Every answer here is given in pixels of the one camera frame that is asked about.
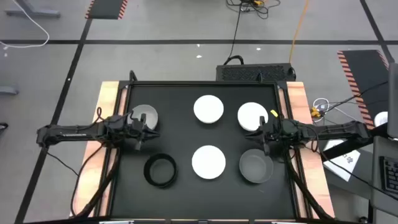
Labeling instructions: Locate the black computer case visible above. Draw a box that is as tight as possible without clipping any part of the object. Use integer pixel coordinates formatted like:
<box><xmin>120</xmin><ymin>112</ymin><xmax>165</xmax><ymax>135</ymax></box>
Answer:
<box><xmin>216</xmin><ymin>63</ymin><xmax>297</xmax><ymax>83</ymax></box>

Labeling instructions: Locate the wooden table side board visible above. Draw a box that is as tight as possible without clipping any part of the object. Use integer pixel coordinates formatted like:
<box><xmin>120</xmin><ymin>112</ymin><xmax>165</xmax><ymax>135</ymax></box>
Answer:
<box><xmin>285</xmin><ymin>81</ymin><xmax>336</xmax><ymax>218</ymax></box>
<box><xmin>72</xmin><ymin>81</ymin><xmax>121</xmax><ymax>218</ymax></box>

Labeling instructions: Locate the grey monitor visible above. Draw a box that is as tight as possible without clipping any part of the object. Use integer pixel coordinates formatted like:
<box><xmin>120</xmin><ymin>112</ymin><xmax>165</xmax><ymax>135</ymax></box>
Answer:
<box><xmin>387</xmin><ymin>62</ymin><xmax>398</xmax><ymax>139</ymax></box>

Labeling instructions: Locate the grey metal foot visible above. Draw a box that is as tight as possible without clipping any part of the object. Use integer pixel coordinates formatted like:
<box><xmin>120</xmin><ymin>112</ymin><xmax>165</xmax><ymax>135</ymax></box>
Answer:
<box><xmin>0</xmin><ymin>86</ymin><xmax>19</xmax><ymax>96</ymax></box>

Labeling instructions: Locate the dark grey bowl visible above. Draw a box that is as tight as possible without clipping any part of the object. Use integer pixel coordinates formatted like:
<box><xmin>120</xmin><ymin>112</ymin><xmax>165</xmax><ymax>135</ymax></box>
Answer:
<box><xmin>239</xmin><ymin>148</ymin><xmax>274</xmax><ymax>184</ymax></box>

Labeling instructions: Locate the thin black cable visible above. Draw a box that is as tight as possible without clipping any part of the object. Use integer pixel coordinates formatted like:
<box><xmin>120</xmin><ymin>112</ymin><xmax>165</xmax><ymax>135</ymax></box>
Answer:
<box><xmin>310</xmin><ymin>136</ymin><xmax>398</xmax><ymax>202</ymax></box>
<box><xmin>323</xmin><ymin>81</ymin><xmax>389</xmax><ymax>112</ymax></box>
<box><xmin>45</xmin><ymin>151</ymin><xmax>79</xmax><ymax>177</ymax></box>

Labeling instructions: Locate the white cup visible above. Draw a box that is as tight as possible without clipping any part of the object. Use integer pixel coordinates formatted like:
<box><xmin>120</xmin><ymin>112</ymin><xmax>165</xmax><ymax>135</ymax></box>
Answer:
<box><xmin>374</xmin><ymin>111</ymin><xmax>389</xmax><ymax>128</ymax></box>

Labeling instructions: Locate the black bowl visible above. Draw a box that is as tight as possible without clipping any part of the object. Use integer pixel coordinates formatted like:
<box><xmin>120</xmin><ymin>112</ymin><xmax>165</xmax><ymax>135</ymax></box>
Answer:
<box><xmin>143</xmin><ymin>152</ymin><xmax>178</xmax><ymax>189</ymax></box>

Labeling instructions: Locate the yellow cable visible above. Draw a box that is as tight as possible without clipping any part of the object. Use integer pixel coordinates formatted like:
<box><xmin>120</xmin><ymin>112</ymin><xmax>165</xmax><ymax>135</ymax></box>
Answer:
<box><xmin>288</xmin><ymin>0</ymin><xmax>311</xmax><ymax>64</ymax></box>

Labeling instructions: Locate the black diagonal bar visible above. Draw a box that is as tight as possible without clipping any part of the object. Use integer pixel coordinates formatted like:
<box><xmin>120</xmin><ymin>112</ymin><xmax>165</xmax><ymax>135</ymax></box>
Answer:
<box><xmin>320</xmin><ymin>124</ymin><xmax>389</xmax><ymax>160</ymax></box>

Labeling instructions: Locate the brown cable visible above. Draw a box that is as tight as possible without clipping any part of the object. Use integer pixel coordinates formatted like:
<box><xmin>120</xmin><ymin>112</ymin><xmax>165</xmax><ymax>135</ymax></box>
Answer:
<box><xmin>70</xmin><ymin>106</ymin><xmax>108</xmax><ymax>217</ymax></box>

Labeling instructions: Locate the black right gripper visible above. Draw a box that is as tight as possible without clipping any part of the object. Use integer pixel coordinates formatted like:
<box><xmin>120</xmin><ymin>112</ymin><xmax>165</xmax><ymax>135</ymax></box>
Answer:
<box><xmin>245</xmin><ymin>116</ymin><xmax>284</xmax><ymax>156</ymax></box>

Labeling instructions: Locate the long black cable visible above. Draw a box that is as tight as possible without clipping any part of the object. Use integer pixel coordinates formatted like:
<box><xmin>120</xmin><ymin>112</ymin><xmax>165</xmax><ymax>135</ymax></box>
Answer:
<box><xmin>223</xmin><ymin>6</ymin><xmax>245</xmax><ymax>66</ymax></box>

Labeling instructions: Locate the large white bowl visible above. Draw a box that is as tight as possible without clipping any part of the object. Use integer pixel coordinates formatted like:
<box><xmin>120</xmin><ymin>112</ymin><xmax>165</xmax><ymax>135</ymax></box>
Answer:
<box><xmin>191</xmin><ymin>145</ymin><xmax>227</xmax><ymax>180</ymax></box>

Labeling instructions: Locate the black cable loom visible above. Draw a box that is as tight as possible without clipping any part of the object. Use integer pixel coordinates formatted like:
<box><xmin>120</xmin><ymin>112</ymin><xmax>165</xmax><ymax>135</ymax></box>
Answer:
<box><xmin>74</xmin><ymin>141</ymin><xmax>123</xmax><ymax>218</ymax></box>
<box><xmin>281</xmin><ymin>146</ymin><xmax>335</xmax><ymax>220</ymax></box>

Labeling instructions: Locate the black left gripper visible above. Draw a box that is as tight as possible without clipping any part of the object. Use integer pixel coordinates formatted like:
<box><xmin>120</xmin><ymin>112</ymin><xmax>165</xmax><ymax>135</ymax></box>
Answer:
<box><xmin>124</xmin><ymin>113</ymin><xmax>160</xmax><ymax>151</ymax></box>

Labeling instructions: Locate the light grey bowl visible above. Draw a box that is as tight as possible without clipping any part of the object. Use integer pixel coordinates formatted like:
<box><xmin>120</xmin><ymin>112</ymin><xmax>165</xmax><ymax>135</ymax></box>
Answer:
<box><xmin>127</xmin><ymin>104</ymin><xmax>159</xmax><ymax>131</ymax></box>

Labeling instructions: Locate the tangled black cable bundle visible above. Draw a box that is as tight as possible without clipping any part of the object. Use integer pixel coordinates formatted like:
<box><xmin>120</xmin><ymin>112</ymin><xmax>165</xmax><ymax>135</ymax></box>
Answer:
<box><xmin>226</xmin><ymin>0</ymin><xmax>282</xmax><ymax>20</ymax></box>

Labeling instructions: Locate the black keyboard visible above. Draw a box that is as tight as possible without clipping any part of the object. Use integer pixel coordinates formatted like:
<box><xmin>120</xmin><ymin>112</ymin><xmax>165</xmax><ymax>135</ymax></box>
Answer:
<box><xmin>379</xmin><ymin>155</ymin><xmax>398</xmax><ymax>194</ymax></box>

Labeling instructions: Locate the black hazard-striped floor mat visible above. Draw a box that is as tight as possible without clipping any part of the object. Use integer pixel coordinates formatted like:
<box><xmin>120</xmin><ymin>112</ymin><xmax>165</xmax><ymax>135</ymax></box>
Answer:
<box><xmin>85</xmin><ymin>0</ymin><xmax>129</xmax><ymax>21</ymax></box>
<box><xmin>337</xmin><ymin>49</ymin><xmax>390</xmax><ymax>131</ymax></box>

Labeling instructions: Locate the white coiled cable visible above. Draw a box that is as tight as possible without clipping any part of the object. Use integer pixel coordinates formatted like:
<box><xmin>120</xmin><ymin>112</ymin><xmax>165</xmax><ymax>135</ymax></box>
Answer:
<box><xmin>312</xmin><ymin>97</ymin><xmax>369</xmax><ymax>131</ymax></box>

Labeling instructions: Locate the white paper sheet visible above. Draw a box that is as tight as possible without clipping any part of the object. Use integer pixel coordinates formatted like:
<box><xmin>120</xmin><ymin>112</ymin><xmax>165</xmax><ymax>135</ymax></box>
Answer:
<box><xmin>322</xmin><ymin>139</ymin><xmax>361</xmax><ymax>182</ymax></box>

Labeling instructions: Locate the grey desk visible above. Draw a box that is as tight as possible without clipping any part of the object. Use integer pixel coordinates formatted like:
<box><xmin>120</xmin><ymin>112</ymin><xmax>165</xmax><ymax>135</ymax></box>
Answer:
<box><xmin>368</xmin><ymin>135</ymin><xmax>398</xmax><ymax>224</ymax></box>

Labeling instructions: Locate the grey metal desk leg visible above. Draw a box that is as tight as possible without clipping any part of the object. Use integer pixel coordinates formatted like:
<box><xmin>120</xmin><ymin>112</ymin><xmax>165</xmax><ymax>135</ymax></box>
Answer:
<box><xmin>4</xmin><ymin>0</ymin><xmax>62</xmax><ymax>19</ymax></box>

